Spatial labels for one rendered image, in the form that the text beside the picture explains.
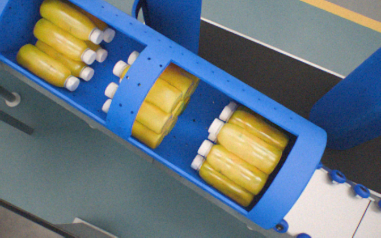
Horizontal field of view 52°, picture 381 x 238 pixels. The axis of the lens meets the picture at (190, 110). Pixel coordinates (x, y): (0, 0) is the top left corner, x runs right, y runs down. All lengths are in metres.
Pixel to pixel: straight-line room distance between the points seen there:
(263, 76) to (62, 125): 1.10
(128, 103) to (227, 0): 1.61
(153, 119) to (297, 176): 0.37
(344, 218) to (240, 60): 1.13
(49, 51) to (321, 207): 0.90
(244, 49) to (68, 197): 1.20
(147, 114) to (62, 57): 0.34
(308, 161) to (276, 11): 1.64
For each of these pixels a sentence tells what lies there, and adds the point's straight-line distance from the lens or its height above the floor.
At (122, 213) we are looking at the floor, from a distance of 2.10.
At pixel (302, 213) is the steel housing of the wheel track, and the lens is 1.20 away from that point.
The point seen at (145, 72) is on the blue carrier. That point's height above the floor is 1.23.
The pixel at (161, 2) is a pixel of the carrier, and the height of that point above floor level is 0.94.
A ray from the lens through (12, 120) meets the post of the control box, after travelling 2.04.
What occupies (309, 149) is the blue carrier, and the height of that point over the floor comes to 1.23.
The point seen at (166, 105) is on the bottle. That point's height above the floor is 1.16.
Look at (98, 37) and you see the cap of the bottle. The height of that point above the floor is 1.11.
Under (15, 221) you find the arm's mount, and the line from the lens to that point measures 1.06.
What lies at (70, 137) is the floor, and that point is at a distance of 2.20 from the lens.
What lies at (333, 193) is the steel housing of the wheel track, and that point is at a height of 0.93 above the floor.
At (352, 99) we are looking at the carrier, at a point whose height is 0.67.
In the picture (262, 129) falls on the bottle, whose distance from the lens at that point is 0.99.
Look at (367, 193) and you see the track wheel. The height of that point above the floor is 0.98.
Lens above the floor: 2.08
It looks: 75 degrees down
